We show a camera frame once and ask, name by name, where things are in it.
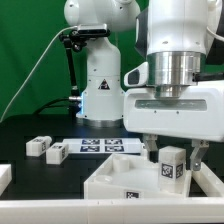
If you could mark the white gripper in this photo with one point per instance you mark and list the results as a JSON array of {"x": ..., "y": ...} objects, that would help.
[{"x": 197, "y": 114}]

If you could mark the white square table top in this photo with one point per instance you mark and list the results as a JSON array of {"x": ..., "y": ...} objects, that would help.
[{"x": 123, "y": 176}]

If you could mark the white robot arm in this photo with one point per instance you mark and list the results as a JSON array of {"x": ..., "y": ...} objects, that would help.
[{"x": 177, "y": 38}]

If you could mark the white base tag plate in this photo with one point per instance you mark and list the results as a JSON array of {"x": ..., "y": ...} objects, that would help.
[{"x": 103, "y": 145}]

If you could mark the white right fence wall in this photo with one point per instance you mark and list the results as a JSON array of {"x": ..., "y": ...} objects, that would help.
[{"x": 207, "y": 180}]

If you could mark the white fence wall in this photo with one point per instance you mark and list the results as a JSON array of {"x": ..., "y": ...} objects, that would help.
[
  {"x": 114, "y": 211},
  {"x": 5, "y": 176},
  {"x": 207, "y": 180}
]

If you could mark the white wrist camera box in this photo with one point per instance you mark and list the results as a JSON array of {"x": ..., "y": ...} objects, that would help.
[{"x": 137, "y": 77}]

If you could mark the white front fence wall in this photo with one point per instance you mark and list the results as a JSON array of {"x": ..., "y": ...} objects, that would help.
[{"x": 114, "y": 211}]

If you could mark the grey camera on mount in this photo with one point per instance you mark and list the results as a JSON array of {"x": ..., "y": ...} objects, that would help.
[{"x": 91, "y": 30}]

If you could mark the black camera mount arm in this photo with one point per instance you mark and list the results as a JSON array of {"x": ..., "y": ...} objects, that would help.
[{"x": 71, "y": 66}]

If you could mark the white left fence wall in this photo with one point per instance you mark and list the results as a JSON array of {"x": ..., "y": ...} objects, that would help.
[{"x": 5, "y": 176}]

